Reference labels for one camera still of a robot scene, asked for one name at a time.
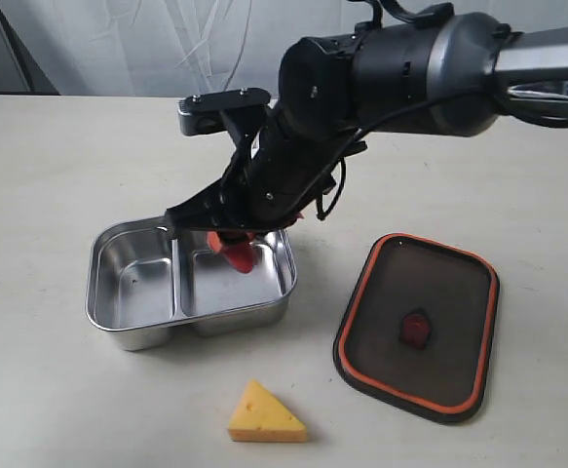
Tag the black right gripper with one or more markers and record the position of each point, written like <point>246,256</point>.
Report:
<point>273,174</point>

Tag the red toy sausage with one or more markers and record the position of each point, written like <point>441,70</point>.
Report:
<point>237,250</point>

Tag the stainless steel lunch box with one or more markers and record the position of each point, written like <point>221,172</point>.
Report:
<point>143,284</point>

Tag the yellow toy cheese wedge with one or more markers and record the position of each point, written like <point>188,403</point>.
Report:
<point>260,417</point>

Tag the dark transparent box lid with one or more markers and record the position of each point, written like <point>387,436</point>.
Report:
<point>418,330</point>

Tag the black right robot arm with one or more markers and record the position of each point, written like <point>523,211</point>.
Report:
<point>433,73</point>

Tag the grey backdrop curtain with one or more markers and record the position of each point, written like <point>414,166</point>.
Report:
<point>169,48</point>

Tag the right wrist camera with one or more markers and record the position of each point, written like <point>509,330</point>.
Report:
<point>241,113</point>

